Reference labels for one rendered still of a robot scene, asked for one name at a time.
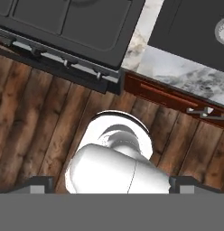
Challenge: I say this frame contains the silver sink drain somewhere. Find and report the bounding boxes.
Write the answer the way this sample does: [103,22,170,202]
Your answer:
[214,17,224,47]

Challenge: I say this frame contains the white rounded object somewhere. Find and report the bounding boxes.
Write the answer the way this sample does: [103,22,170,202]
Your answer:
[64,109,172,195]

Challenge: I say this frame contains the black stove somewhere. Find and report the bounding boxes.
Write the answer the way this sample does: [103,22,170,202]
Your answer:
[0,0,146,96]

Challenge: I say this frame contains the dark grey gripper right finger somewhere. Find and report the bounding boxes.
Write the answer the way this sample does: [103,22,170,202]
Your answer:
[169,175,223,195]

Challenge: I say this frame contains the dark stove knob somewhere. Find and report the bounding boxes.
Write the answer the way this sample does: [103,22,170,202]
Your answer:
[94,70,104,81]
[28,45,43,58]
[61,58,79,68]
[0,33,13,47]

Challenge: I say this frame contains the black sink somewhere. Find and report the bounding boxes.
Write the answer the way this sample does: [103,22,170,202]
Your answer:
[147,0,224,74]

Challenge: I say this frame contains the silver cupboard handle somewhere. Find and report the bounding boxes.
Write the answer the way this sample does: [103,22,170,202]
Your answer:
[185,106,215,116]
[200,112,224,122]

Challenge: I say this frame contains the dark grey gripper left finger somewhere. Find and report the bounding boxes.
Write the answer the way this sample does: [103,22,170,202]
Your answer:
[5,175,55,195]

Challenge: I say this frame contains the red-brown cupboard front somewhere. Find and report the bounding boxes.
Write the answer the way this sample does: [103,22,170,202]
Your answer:
[124,71,224,130]

